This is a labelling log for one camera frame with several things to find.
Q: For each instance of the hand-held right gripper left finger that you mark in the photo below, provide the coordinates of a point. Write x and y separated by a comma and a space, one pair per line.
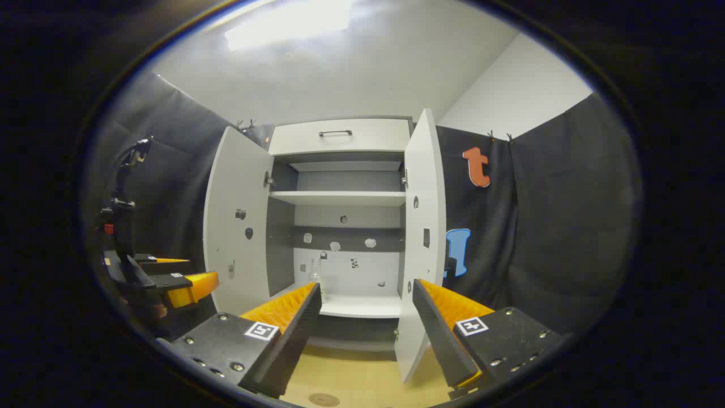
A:
283, 351

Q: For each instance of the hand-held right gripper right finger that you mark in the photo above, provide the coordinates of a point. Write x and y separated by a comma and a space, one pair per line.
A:
442, 340

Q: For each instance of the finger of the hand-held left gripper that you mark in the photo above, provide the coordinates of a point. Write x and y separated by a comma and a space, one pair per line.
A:
156, 265
190, 286

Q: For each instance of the round brown coaster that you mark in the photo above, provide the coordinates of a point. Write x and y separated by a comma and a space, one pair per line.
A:
323, 399

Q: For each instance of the clear glass bottle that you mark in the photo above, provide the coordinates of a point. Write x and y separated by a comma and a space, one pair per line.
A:
315, 272

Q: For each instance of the white cabinet door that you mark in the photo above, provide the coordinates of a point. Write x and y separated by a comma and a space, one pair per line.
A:
422, 187
232, 187

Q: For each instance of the white cabinet shelf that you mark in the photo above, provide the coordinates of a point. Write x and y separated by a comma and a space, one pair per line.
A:
362, 306
340, 198

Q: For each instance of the white and grey cabinet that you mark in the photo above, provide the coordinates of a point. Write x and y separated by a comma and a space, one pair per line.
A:
345, 218

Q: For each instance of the white cabinet drawer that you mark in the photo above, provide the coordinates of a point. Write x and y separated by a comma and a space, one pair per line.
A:
374, 136

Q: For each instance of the black backdrop cloth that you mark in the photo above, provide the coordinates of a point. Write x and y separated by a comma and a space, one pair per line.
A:
566, 226

